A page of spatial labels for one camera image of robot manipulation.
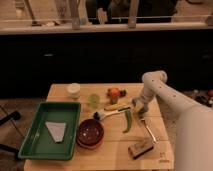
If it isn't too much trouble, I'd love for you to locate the wooden block brush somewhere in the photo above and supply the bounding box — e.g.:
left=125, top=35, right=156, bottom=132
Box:
left=128, top=138, right=154, bottom=159

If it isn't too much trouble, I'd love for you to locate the black stand leg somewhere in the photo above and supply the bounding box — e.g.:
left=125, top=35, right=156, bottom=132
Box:
left=0, top=111, right=21, bottom=160

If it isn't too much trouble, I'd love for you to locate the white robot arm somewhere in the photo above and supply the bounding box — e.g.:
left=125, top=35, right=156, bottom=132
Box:
left=135, top=70, right=213, bottom=171

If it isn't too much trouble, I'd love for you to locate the dark brown toy piece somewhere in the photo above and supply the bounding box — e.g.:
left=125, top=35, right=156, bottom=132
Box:
left=119, top=89, right=127, bottom=97

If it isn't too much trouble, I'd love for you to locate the white paper cup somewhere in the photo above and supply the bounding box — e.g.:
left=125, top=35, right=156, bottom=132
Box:
left=67, top=83, right=80, bottom=99

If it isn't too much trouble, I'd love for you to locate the grey folded cloth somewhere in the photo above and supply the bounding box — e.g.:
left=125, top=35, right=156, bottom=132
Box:
left=45, top=122, right=66, bottom=143

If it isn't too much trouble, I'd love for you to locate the green chili pepper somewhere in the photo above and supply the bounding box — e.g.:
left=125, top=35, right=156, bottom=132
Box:
left=123, top=110, right=132, bottom=133

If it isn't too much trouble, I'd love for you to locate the green translucent cup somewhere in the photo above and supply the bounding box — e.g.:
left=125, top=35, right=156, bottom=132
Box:
left=88, top=94, right=100, bottom=108

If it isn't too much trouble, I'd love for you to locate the orange toy fruit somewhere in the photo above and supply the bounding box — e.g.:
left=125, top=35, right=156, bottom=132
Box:
left=107, top=88, right=120, bottom=104

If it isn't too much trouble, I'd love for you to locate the white handled brush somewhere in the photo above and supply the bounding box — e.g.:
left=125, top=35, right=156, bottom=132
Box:
left=93, top=107, right=129, bottom=121

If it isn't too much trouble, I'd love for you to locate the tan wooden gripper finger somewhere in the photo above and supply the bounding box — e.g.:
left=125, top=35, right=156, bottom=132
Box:
left=134, top=102, right=148, bottom=115

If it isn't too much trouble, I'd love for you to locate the green plastic tray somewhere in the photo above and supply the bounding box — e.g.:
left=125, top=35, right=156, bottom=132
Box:
left=18, top=102, right=81, bottom=160

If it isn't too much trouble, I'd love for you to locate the silver fork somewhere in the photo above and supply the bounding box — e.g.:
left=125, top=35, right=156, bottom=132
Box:
left=140, top=118, right=156, bottom=143

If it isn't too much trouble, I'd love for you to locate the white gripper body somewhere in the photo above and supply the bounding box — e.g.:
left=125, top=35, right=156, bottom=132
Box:
left=137, top=87, right=155, bottom=104

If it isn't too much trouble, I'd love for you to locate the blue sponge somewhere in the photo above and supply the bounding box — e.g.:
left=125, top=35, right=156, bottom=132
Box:
left=132, top=98, right=139, bottom=107

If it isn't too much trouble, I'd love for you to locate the dark red bowl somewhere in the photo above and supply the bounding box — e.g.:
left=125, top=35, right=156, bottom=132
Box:
left=77, top=119, right=104, bottom=149

